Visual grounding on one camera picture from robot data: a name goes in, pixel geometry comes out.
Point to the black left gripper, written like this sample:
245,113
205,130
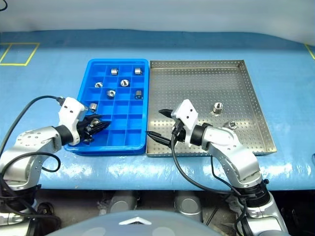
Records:
84,130

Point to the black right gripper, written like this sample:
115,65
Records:
180,134

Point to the metal roller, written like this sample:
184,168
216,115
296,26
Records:
114,71
93,107
138,71
232,124
95,122
124,82
98,85
139,94
111,93

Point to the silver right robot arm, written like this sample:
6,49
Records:
241,157

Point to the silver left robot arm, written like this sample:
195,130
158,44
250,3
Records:
32,142

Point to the blue compartment plastic tray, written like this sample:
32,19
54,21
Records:
118,130

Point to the perforated steel tray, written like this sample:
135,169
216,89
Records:
197,83

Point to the metal nut on tray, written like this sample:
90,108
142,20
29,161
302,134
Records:
217,108

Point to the grey round cylinder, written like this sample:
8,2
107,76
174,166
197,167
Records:
188,206
123,202

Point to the black round knob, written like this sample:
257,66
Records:
45,209

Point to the grey robot torso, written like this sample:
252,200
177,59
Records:
98,226

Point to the yellow tape corner mark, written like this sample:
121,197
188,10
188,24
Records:
310,51

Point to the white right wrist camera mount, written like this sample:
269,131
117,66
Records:
187,113

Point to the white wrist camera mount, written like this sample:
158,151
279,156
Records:
70,110
187,113

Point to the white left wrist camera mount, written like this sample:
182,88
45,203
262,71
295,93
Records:
70,110

